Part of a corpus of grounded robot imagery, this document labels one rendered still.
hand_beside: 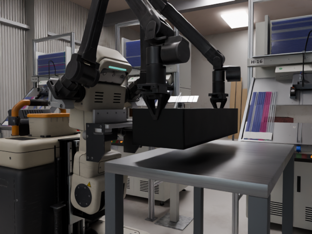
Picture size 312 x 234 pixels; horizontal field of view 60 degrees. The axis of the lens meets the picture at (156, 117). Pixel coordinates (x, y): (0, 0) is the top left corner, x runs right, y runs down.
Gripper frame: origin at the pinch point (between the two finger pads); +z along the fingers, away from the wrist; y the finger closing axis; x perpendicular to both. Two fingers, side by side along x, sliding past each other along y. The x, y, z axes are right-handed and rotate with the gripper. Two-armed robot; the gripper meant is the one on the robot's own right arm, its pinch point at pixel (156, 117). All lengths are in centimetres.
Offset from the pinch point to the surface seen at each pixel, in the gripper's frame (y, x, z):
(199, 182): -6.6, -15.8, 15.1
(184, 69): 201, 84, -45
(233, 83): 787, 186, -84
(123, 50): 168, 141, -67
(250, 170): 4.4, -25.4, 13.4
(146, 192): 156, 105, 79
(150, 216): 128, 82, 89
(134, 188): 156, 118, 78
